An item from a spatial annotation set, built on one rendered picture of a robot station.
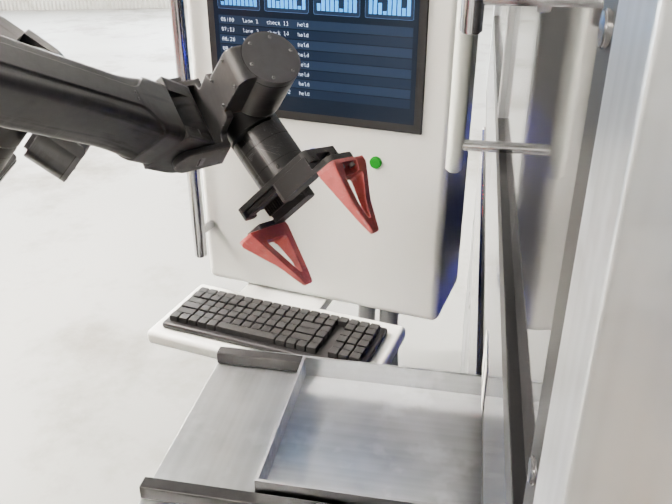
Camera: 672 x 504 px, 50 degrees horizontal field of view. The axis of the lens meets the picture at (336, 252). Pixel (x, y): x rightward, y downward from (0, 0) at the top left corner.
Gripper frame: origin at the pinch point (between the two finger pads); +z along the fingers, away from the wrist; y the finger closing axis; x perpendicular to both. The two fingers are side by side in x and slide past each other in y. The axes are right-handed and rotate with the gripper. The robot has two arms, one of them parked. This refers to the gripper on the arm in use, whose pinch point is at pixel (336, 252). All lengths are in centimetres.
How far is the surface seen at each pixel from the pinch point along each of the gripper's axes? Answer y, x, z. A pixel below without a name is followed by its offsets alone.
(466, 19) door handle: -23.2, -1.6, -9.2
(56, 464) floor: 163, -71, -11
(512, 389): -12.5, 11.1, 18.0
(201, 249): 54, -49, -24
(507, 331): -11.7, 3.8, 14.9
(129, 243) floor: 204, -190, -91
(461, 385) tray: 14.5, -33.2, 22.4
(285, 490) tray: 26.1, -3.1, 18.4
